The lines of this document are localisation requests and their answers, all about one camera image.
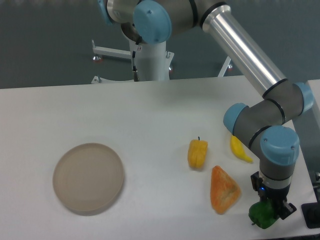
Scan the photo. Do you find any black device at table edge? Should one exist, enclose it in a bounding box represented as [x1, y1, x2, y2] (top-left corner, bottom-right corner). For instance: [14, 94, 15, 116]
[300, 171, 320, 229]

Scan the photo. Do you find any black cable with connector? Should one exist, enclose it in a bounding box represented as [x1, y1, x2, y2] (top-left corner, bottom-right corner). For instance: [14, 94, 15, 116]
[131, 36, 143, 82]

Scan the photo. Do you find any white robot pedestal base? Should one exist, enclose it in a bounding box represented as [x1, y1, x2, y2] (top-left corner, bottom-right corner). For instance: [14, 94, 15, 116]
[90, 23, 234, 85]

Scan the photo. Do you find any orange triangular toy food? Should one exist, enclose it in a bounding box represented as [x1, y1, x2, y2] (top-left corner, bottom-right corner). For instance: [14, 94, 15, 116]
[210, 165, 242, 215]

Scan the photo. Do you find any green pepper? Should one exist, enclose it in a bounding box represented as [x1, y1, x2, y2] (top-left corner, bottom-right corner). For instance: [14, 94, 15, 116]
[248, 199, 279, 229]

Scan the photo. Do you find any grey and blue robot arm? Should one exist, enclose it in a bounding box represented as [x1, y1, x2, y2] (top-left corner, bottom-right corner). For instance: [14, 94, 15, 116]
[97, 0, 314, 219]

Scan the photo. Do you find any yellow bell pepper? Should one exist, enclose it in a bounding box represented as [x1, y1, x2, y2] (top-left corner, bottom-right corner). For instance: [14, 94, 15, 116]
[187, 136, 208, 170]

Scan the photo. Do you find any beige round plate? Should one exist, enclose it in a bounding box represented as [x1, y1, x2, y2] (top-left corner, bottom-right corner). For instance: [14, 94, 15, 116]
[52, 143, 125, 216]

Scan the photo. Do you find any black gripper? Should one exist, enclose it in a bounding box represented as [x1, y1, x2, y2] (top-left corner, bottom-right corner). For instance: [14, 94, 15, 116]
[250, 171, 297, 220]

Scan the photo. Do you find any yellow chili pepper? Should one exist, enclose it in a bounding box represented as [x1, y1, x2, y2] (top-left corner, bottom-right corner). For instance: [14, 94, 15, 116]
[230, 135, 253, 164]

